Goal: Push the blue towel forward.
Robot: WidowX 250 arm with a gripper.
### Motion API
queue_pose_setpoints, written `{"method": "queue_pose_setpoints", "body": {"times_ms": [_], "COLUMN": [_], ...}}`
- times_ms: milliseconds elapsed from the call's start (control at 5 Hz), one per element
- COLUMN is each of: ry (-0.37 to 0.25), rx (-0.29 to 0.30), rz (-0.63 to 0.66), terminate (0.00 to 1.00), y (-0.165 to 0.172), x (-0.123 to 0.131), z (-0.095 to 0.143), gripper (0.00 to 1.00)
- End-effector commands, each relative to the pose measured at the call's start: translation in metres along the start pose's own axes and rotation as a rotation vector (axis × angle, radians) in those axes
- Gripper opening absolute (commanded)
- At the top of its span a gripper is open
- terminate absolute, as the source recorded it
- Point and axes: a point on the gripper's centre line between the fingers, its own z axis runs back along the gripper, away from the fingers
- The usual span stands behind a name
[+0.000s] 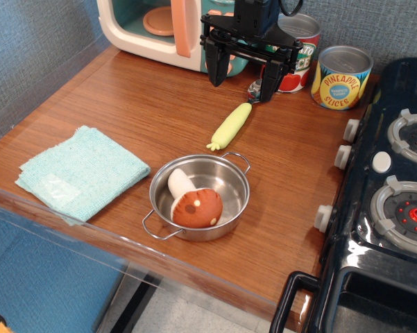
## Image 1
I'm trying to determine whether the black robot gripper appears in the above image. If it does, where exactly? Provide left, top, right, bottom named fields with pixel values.
left=201, top=1, right=303, bottom=103

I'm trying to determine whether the black toy stove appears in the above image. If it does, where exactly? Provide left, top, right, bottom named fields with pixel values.
left=271, top=58, right=417, bottom=332

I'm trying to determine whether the pineapple slices can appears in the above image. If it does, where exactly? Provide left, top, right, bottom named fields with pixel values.
left=311, top=45, right=373, bottom=110

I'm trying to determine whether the black cable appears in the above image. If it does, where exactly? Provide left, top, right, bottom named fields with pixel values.
left=277, top=0, right=304, bottom=17

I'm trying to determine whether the spoon with green handle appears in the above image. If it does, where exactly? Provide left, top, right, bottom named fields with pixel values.
left=206, top=79, right=262, bottom=151

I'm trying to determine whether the silver pot with handles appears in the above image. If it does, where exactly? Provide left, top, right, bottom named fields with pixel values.
left=142, top=152, right=251, bottom=241

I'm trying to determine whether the tomato sauce can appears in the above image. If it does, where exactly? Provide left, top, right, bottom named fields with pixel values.
left=278, top=14, right=321, bottom=93

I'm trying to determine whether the brown plush mushroom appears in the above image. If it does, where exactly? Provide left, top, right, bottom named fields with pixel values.
left=168, top=169, right=223, bottom=228

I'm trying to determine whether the light blue cloth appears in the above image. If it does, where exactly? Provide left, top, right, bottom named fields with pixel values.
left=16, top=126, right=151, bottom=225

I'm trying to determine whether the teal toy microwave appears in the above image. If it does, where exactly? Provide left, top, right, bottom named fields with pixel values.
left=97, top=0, right=235, bottom=73

